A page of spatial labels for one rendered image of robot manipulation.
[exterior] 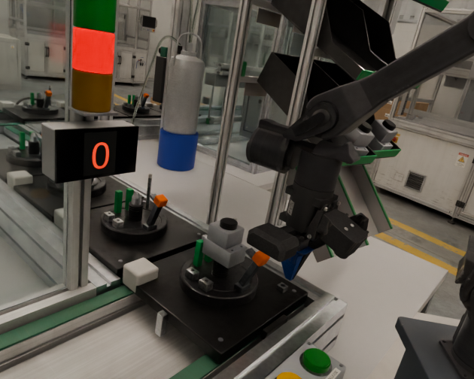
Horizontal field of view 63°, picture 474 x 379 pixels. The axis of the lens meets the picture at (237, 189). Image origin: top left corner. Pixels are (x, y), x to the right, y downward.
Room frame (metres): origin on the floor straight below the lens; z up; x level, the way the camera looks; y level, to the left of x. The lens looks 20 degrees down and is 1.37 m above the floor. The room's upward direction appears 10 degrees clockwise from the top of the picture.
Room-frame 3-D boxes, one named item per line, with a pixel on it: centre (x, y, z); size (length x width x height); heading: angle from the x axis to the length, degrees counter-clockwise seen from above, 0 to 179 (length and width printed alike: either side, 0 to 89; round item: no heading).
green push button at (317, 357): (0.45, -0.16, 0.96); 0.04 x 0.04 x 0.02
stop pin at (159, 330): (0.50, 0.08, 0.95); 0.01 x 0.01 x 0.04; 53
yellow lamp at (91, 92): (0.52, 0.21, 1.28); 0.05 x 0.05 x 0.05
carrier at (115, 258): (0.75, 0.21, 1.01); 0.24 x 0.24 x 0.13; 53
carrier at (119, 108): (2.02, 0.60, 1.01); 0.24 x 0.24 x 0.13; 53
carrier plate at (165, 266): (0.60, 0.00, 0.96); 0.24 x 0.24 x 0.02; 53
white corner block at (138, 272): (0.58, 0.14, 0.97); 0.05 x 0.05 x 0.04; 53
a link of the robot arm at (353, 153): (0.51, -0.11, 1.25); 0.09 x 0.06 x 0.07; 60
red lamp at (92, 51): (0.52, 0.21, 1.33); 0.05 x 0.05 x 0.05
